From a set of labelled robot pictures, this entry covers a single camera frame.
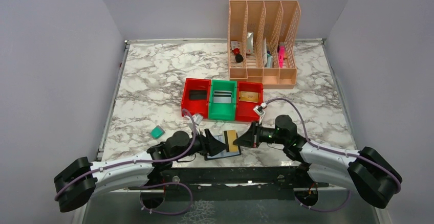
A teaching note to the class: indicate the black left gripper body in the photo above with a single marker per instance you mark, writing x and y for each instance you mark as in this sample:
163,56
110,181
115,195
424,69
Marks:
206,141

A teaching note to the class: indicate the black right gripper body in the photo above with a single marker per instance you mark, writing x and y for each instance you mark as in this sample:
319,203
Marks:
254,135

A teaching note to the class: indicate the black leather card holder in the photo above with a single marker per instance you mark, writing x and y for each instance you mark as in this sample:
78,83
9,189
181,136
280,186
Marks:
223,154

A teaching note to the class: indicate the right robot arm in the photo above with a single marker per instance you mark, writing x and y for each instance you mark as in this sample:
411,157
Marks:
364,172

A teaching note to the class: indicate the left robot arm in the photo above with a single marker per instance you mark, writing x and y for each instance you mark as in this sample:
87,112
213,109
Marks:
82,179

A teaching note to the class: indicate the gold card in bin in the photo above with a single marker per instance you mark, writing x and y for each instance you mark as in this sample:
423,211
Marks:
245,96

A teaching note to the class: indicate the black card in bin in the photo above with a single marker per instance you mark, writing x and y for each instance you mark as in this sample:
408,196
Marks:
195,95

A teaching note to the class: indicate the silver striped card in bin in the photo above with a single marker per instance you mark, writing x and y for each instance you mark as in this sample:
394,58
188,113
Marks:
223,97

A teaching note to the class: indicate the small green eraser block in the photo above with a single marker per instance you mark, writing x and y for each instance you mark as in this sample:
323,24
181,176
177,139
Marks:
157,132

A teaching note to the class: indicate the green plastic bin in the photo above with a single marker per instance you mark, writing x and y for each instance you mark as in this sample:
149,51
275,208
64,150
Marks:
218,111

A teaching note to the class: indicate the left red plastic bin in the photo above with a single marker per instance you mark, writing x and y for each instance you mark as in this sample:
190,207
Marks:
200,106

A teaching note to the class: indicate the red plastic bin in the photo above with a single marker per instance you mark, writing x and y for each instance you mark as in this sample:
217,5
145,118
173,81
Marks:
244,110
200,106

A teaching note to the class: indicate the right red plastic bin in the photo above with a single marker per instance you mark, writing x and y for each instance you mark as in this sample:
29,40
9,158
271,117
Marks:
244,110

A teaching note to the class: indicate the light blue glue stick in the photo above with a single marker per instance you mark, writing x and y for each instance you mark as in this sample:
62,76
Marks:
269,63

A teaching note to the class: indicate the black round cap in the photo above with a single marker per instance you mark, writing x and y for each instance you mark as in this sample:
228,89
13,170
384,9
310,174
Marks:
239,58

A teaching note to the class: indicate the pink highlighter pen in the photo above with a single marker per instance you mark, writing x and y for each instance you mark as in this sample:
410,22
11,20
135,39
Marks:
281,56

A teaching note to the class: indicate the red round cap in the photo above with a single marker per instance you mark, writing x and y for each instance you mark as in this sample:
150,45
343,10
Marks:
236,51

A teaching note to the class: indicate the peach plastic file organizer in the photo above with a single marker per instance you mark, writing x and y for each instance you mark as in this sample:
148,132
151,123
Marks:
274,23

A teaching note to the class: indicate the grey white tube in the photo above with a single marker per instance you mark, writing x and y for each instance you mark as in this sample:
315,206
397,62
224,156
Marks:
249,43

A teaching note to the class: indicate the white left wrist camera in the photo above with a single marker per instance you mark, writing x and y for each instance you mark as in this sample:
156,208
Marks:
197,118

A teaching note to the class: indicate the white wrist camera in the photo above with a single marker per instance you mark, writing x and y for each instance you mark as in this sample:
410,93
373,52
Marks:
197,118
260,109

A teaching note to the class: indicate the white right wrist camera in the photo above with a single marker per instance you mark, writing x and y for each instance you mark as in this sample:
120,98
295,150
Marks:
260,109

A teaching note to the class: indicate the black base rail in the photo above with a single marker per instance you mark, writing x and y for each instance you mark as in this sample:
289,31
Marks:
229,183

